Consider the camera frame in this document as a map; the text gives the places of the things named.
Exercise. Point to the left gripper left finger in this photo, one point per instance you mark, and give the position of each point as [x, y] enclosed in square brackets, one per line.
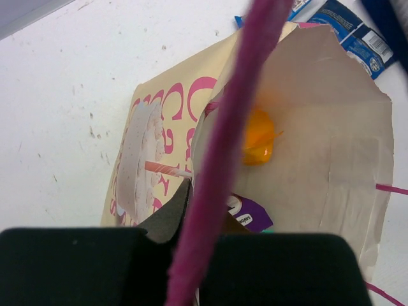
[93, 266]

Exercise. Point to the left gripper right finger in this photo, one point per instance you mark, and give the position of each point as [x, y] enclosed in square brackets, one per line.
[281, 269]

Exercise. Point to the purple blue snack packet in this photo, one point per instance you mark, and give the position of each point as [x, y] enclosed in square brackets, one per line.
[246, 216]

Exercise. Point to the pink and cream paper bag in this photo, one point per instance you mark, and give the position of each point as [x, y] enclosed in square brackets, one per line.
[337, 142]

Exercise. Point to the dark blue chips bag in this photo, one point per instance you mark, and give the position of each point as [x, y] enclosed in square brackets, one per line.
[360, 42]

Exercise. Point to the blue sweet chilli crisps bag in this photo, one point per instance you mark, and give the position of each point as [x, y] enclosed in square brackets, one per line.
[390, 17]

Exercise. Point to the orange snack packet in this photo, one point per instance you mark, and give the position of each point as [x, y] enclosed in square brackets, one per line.
[259, 138]

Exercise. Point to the aluminium front rail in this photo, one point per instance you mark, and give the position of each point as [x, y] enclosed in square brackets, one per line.
[18, 14]

